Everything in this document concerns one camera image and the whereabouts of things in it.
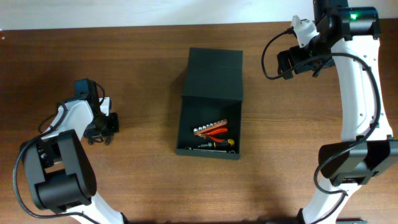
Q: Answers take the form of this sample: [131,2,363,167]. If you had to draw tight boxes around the orange black long-nose pliers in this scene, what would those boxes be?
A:
[88,136,112,146]

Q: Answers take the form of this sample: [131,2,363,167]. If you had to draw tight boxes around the silver ratchet wrench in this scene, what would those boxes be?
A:
[184,147,236,154]

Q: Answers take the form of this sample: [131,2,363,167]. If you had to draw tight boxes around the black gift box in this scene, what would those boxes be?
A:
[176,47,243,160]

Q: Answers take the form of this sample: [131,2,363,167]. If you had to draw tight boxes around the orange socket rail set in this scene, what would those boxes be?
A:
[193,119,228,135]

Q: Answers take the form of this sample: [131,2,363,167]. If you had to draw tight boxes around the red handled cutting pliers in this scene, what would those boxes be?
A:
[195,128,228,142]

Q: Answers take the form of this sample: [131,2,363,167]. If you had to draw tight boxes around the yellow black stubby screwdriver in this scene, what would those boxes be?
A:
[198,139,234,149]

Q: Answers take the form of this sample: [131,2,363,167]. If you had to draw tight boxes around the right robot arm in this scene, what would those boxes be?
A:
[277,1,397,223]

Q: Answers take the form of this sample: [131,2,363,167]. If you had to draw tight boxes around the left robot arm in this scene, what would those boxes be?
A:
[12,78,128,223]

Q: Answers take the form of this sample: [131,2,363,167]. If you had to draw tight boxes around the right black cable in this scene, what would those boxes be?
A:
[260,27,382,224]

